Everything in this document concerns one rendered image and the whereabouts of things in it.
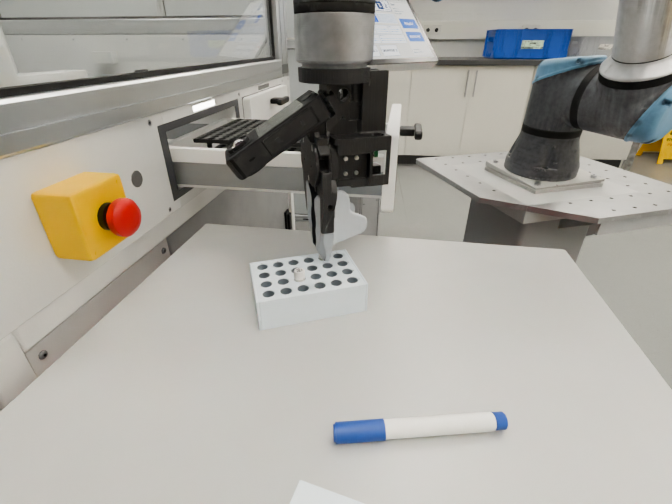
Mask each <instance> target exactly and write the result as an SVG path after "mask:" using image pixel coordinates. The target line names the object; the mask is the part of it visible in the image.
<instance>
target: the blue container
mask: <svg viewBox="0 0 672 504"><path fill-rule="evenodd" d="M572 31H573V29H494V30H487V33H486V39H485V45H484V50H483V55H482V56H484V58H490V59H553V58H564V57H567V53H568V51H567V50H568V46H569V43H570V41H571V40H570V39H571V35H572Z"/></svg>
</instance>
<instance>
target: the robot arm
mask: <svg viewBox="0 0 672 504"><path fill-rule="evenodd" d="M375 4H376V0H293V9H294V15H293V16H294V37H295V58H296V61H297V62H298V63H302V66H300V67H298V80H299V82H301V83H308V84H319V90H318V94H317V93H315V92H313V91H311V90H308V91H307V92H305V93H304V94H303V95H301V96H300V97H299V98H297V99H296V100H294V101H293V102H292V103H290V104H289V105H287V106H286V107H285V108H283V109H282V110H280V111H279V112H278V113H276V114H275V115H274V116H272V117H271V118H269V119H268V120H267V121H265V122H264V123H262V124H261V125H260V126H258V127H257V128H256V129H254V130H253V131H251V132H250V133H249V134H244V135H242V136H241V137H239V138H238V139H236V140H235V141H234V142H232V143H231V144H230V145H229V146H228V147H227V149H226V151H225V159H226V164H227V166H228V167H229V168H230V169H231V171H232V172H233V173H234V174H235V175H236V177H237V178H239V179H240V180H244V179H246V178H247V177H249V176H252V175H253V174H255V173H257V172H258V171H260V170H261V169H262V168H263V167H265V166H266V164H267V163H268V162H270V161H271V160H272V159H274V158H275V157H277V156H278V155H279V154H281V153H282V152H284V151H285V150H286V149H288V148H289V147H291V146H292V145H294V144H295V143H296V142H298V141H299V140H300V139H301V162H302V168H303V180H304V190H305V199H306V207H307V212H308V220H309V226H310V232H311V238H312V243H313V244H314V246H315V247H316V250H317V251H318V253H319V254H320V256H321V257H322V259H323V260H324V261H329V259H330V257H331V253H332V247H333V246H334V244H336V243H338V242H340V241H343V240H345V239H348V238H350V237H353V236H356V235H358V234H361V233H362V232H364V231H365V229H366V227H367V219H366V217H365V216H363V215H360V214H357V213H355V206H354V204H353V203H351V202H350V199H349V196H348V194H347V193H346V192H344V191H342V190H338V187H344V186H350V187H351V188H355V187H365V186H377V185H387V184H388V183H389V169H390V155H391V141H392V136H391V135H389V134H387V133H386V132H385V126H386V110H387V94H388V78H389V70H378V69H376V68H371V67H367V63H371V61H372V60H373V52H374V29H375V14H374V13H375ZM340 89H341V93H340V91H339V90H340ZM583 130H585V131H589V132H593V133H597V134H601V135H605V136H610V137H614V138H618V139H622V140H624V141H625V142H629V141H631V142H637V143H642V144H650V143H654V142H656V141H658V140H660V139H661V138H663V137H664V136H665V135H666V134H668V133H669V132H670V131H671V130H672V0H619V4H618V11H617V19H616V26H615V34H614V41H613V48H612V54H611V55H610V56H609V57H608V58H607V56H606V55H593V56H578V57H564V58H553V59H546V60H544V61H542V62H541V63H540V64H539V66H538V68H537V71H536V74H535V78H534V80H533V81H532V89H531V93H530V97H529V101H528V104H527V108H526V112H525V116H524V120H523V124H522V128H521V132H520V134H519V136H518V137H517V139H516V140H515V142H514V144H513V145H512V147H511V149H510V151H509V152H508V153H507V155H506V158H505V162H504V167H505V169H506V170H508V171H509V172H511V173H513V174H515V175H518V176H521V177H524V178H528V179H533V180H539V181H549V182H560V181H568V180H571V179H574V178H575V177H576V176H577V173H578V171H579V168H580V137H581V134H582V131H583ZM382 150H386V166H385V174H381V165H379V164H378V163H376V162H373V157H378V151H382ZM373 174H379V175H373Z"/></svg>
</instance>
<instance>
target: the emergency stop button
mask: <svg viewBox="0 0 672 504"><path fill-rule="evenodd" d="M106 220H107V224H108V227H109V229H110V230H111V232H112V233H114V234H115V235H117V236H120V237H129V236H132V235H133V234H134V233H135V232H136V231H137V230H138V228H139V227H140V224H141V211H140V209H139V207H138V206H137V204H136V203H135V202H134V201H133V200H132V199H129V198H118V199H116V200H114V201H113V202H112V203H111V204H110V205H109V207H108V210H107V213H106Z"/></svg>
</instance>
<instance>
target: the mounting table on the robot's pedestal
mask: <svg viewBox="0 0 672 504"><path fill-rule="evenodd" d="M508 152H509V151H504V152H491V153H478V154H465V155H453V156H440V157H427V158H417V159H416V164H417V165H419V166H421V167H422V168H424V169H425V170H427V171H429V172H430V173H432V174H433V175H435V176H437V177H438V178H440V179H441V180H443V181H445V182H446V183H448V184H449V185H451V186H453V187H454V188H456V189H457V190H459V191H461V192H462V193H464V194H465V195H467V196H469V197H470V198H472V199H473V200H475V201H477V202H478V203H483V204H489V205H494V206H500V207H505V208H511V209H516V210H522V211H526V209H527V212H533V213H538V214H544V215H549V216H555V217H560V218H565V219H561V220H560V223H559V226H558V229H559V228H568V227H577V226H586V225H590V226H589V228H588V231H587V234H586V236H589V235H593V234H595V235H603V234H610V233H617V232H624V231H630V230H637V229H644V228H651V227H658V226H664V225H671V224H672V185H670V184H667V183H664V182H661V181H658V180H654V179H651V178H648V177H645V176H642V175H639V174H636V173H632V172H629V171H626V170H623V169H620V168H617V167H614V166H610V165H607V164H604V163H601V162H598V161H595V160H592V159H588V158H585V157H582V156H580V169H583V170H585V171H587V172H590V173H592V174H596V175H597V176H599V177H601V178H604V179H605V180H608V181H610V182H613V183H616V184H619V185H622V186H624V187H627V188H630V189H633V190H635V191H638V192H637V193H629V194H621V195H612V196H604V197H595V198H587V199H578V200H570V201H561V202H553V203H545V204H536V205H526V204H524V203H522V202H520V201H518V200H517V199H515V198H513V197H511V196H509V195H507V194H505V193H503V192H501V191H500V190H498V189H496V188H494V187H492V186H490V185H488V184H486V183H485V182H483V181H481V180H479V179H477V178H475V177H473V176H471V175H470V174H468V173H466V172H464V171H462V170H460V169H458V168H456V167H455V166H453V165H461V164H473V163H484V162H486V161H489V160H494V159H497V160H498V159H505V158H506V155H507V153H508Z"/></svg>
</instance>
